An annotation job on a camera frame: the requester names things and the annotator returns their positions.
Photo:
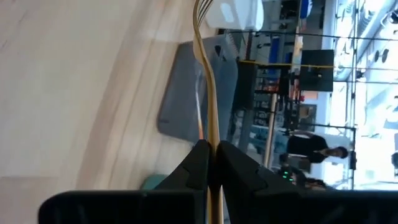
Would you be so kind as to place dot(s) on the teal plastic bin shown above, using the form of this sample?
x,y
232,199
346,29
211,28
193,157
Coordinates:
x,y
154,183

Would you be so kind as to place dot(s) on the black panel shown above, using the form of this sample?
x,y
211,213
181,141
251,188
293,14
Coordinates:
x,y
317,71

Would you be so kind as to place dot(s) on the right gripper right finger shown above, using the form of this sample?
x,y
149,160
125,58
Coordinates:
x,y
242,186

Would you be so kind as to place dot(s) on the white plastic bin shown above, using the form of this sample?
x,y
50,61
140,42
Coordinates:
x,y
239,15

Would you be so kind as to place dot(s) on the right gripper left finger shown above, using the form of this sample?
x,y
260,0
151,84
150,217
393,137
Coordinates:
x,y
186,186

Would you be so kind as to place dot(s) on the grey translucent plastic bin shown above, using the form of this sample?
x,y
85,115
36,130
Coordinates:
x,y
180,102

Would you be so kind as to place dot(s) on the standing person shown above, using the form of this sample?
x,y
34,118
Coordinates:
x,y
306,146

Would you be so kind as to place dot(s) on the gold fork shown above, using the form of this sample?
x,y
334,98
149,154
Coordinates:
x,y
213,109

